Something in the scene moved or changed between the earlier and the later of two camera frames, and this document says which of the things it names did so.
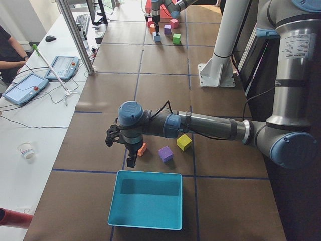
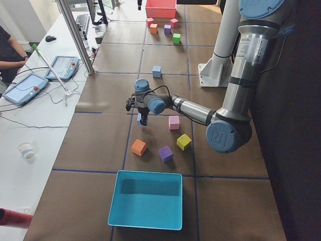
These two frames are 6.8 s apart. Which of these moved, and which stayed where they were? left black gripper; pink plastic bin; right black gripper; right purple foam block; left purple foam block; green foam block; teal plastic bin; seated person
Moved: left black gripper; right black gripper
Stayed: right purple foam block; pink plastic bin; left purple foam block; teal plastic bin; green foam block; seated person
